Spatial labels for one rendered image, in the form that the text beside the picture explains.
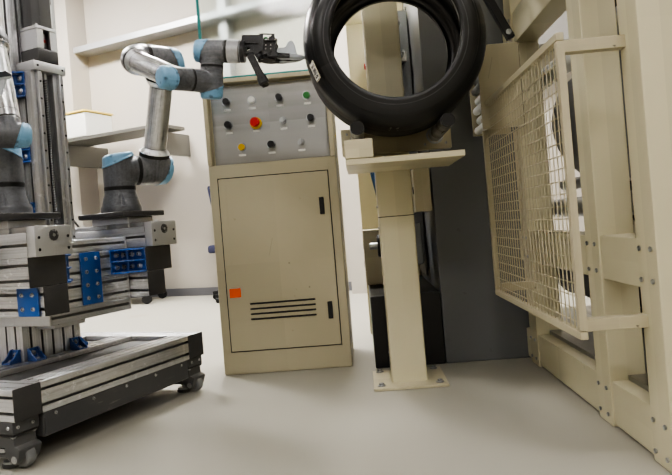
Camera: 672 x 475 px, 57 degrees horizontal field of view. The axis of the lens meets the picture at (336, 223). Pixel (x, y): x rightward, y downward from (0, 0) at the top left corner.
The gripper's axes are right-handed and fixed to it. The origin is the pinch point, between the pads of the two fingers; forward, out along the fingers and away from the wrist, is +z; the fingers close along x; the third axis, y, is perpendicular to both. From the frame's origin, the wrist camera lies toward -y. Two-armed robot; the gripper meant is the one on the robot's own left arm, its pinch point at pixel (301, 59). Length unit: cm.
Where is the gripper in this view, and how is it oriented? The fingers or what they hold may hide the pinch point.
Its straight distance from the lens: 211.6
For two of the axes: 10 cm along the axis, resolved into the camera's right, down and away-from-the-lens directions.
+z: 10.0, 0.3, -0.4
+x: 0.4, 0.1, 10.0
